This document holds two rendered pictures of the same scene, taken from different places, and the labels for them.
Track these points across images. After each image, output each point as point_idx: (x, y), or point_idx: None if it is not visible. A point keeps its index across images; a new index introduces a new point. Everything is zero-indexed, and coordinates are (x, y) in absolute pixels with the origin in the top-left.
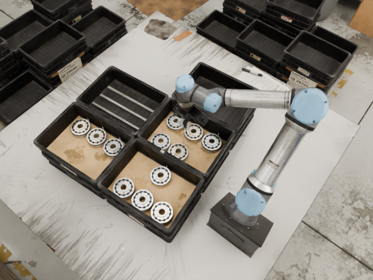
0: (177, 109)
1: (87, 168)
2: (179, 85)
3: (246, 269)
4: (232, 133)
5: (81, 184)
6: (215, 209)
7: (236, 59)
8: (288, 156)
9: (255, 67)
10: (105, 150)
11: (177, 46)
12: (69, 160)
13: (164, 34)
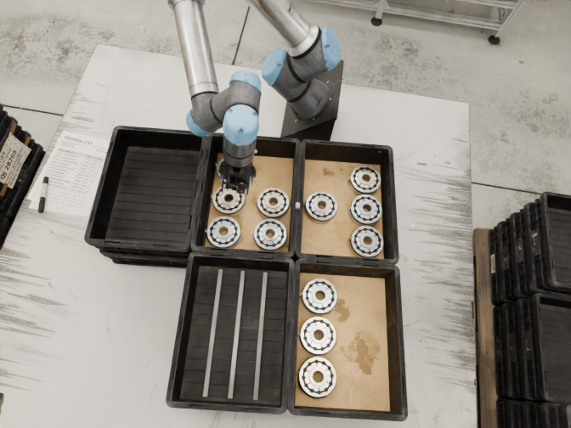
0: (245, 180)
1: (370, 315)
2: (256, 122)
3: (347, 100)
4: (214, 135)
5: None
6: (330, 115)
7: (16, 233)
8: None
9: (28, 195)
10: (331, 303)
11: (16, 355)
12: (376, 352)
13: None
